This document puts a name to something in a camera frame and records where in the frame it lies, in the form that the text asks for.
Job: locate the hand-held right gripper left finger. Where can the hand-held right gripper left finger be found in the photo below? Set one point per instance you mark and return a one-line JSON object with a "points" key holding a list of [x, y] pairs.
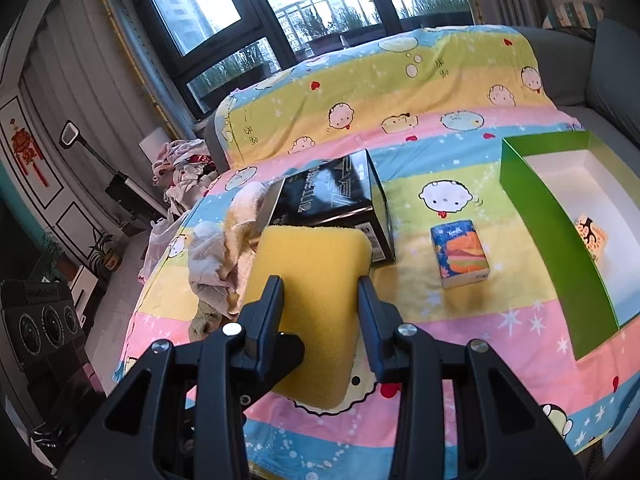
{"points": [[267, 320]]}

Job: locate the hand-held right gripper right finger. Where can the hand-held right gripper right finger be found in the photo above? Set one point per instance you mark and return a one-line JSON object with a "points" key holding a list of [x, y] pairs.
{"points": [[372, 320]]}

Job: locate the yellow sponge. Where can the yellow sponge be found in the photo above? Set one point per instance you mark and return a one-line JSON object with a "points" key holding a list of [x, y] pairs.
{"points": [[310, 280]]}

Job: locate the blue tissue pack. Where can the blue tissue pack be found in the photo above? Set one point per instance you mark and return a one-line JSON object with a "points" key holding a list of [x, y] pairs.
{"points": [[460, 255]]}

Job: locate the cream plush toy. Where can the cream plush toy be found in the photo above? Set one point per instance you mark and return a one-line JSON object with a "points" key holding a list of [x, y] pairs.
{"points": [[245, 210]]}

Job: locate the green cardboard box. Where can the green cardboard box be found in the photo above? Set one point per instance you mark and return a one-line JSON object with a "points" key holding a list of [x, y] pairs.
{"points": [[540, 220]]}

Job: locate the green knit cloth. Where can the green knit cloth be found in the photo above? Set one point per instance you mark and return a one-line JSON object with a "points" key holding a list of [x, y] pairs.
{"points": [[202, 325]]}

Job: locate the white knit cloth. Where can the white knit cloth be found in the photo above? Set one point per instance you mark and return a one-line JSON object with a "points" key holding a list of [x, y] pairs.
{"points": [[210, 265]]}

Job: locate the black printed box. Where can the black printed box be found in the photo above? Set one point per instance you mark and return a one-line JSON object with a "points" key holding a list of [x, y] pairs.
{"points": [[325, 195]]}

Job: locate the pile of clothes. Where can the pile of clothes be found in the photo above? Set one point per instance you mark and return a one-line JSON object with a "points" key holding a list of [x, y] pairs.
{"points": [[185, 175]]}

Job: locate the potted plant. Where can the potted plant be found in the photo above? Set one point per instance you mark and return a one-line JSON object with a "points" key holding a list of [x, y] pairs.
{"points": [[105, 255]]}

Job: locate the white cabinet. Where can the white cabinet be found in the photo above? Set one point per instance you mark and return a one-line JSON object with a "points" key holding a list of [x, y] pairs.
{"points": [[82, 290]]}

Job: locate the stick vacuum cleaner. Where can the stick vacuum cleaner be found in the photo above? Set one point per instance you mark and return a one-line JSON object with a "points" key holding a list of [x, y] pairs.
{"points": [[120, 185]]}

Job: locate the white card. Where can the white card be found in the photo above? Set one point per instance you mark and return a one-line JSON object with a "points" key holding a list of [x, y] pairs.
{"points": [[151, 145]]}

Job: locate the black speaker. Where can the black speaker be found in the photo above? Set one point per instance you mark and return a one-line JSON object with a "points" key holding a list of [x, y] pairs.
{"points": [[35, 320]]}

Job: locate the small orange printed pack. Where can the small orange printed pack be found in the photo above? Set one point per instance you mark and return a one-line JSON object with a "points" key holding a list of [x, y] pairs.
{"points": [[590, 235]]}

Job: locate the cartoon printed blanket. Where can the cartoon printed blanket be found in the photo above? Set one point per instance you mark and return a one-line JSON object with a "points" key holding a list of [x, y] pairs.
{"points": [[425, 90]]}

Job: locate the black framed window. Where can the black framed window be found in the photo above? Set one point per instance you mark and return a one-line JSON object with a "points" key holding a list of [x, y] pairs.
{"points": [[260, 25]]}

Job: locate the grey sofa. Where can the grey sofa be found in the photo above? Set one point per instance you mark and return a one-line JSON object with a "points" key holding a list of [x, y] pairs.
{"points": [[565, 70]]}

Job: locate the striped cushion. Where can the striped cushion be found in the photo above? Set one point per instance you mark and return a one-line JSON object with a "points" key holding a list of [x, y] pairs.
{"points": [[575, 14]]}

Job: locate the red wall ornament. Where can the red wall ornament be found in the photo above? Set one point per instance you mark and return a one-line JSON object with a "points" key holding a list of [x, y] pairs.
{"points": [[27, 150]]}

